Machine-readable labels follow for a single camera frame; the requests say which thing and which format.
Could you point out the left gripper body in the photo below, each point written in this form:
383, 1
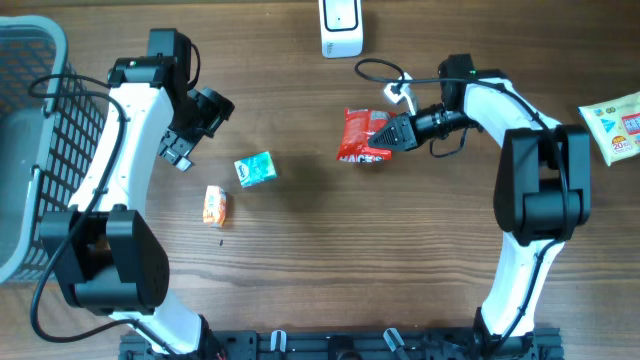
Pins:
200, 117

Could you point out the white barcode scanner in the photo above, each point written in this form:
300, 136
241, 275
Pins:
341, 27

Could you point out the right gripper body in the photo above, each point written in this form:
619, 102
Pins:
435, 120

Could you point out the orange white small box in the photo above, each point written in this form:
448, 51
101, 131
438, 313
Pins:
214, 208

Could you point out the red Hacks candy bag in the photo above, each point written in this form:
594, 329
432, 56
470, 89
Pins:
360, 125

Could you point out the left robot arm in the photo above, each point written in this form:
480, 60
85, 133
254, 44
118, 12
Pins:
101, 250

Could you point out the grey plastic shopping basket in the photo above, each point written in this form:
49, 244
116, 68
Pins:
49, 135

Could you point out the white blue-edged packet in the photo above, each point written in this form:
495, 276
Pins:
614, 125

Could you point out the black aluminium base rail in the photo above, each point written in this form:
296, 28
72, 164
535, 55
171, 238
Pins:
433, 343

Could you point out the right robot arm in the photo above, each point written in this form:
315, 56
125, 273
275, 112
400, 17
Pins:
541, 195

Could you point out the teal white small box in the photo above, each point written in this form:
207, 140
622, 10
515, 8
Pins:
255, 169

